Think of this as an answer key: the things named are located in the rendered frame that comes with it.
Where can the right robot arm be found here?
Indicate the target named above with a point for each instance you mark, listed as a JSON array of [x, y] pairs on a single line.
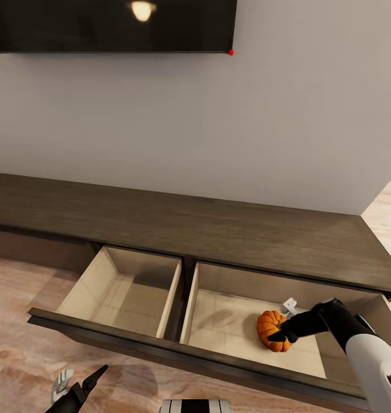
[[369, 355]]

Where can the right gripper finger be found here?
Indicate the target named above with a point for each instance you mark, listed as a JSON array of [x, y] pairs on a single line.
[[277, 336]]

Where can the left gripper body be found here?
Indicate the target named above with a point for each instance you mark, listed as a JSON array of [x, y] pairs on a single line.
[[71, 402]]

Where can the wall mounted tv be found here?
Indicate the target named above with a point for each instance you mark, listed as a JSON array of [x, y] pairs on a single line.
[[117, 26]]

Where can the cabinet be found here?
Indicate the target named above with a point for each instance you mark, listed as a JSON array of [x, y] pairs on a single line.
[[139, 250]]

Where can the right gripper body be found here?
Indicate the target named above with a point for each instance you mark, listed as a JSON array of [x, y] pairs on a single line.
[[296, 327]]

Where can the pumpkin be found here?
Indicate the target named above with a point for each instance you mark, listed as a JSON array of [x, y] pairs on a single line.
[[269, 323]]

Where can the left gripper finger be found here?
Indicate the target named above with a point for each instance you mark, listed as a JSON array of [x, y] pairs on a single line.
[[91, 380]]

